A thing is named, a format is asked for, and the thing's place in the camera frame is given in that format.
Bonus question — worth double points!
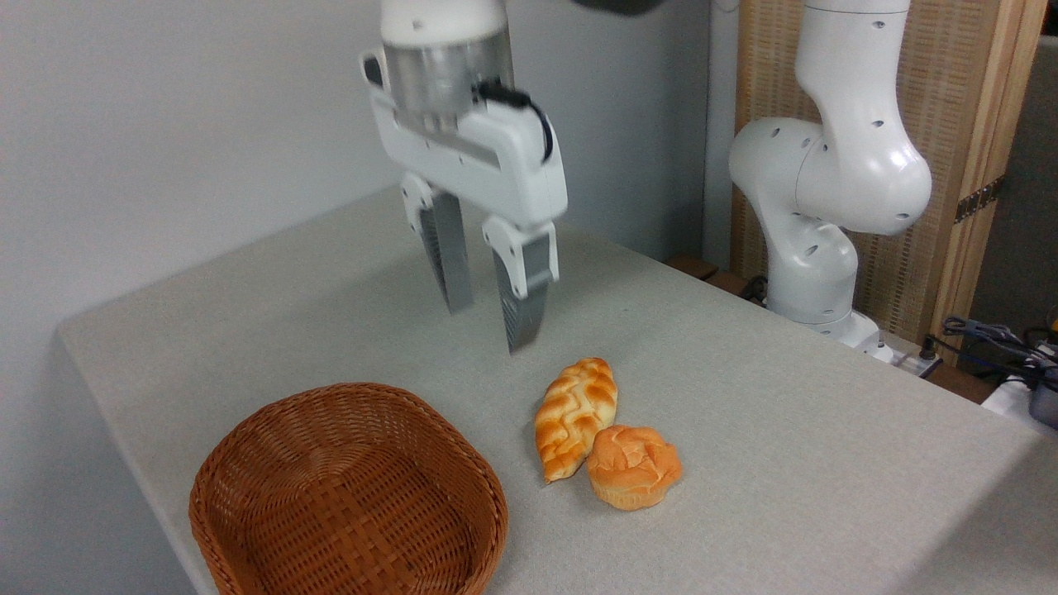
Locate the woven wooden folding screen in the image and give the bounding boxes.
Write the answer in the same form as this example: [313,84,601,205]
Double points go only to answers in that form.
[732,0,1050,366]

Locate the brown wicker basket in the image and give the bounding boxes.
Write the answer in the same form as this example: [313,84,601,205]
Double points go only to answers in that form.
[188,382,509,595]

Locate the braided golden bread loaf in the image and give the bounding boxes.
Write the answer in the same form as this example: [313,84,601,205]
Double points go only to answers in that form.
[533,357,619,484]

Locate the blue grey cable bundle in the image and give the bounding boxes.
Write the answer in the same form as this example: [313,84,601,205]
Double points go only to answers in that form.
[932,307,1058,389]

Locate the round orange bread bun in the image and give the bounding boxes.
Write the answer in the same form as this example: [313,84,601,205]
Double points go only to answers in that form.
[586,425,684,512]

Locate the metal screen hinge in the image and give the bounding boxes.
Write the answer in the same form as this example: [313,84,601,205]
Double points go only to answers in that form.
[955,175,1006,225]

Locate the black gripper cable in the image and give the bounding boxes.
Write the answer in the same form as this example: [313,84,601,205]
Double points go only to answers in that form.
[474,78,555,164]

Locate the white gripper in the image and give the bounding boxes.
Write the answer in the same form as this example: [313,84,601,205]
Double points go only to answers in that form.
[360,50,570,355]

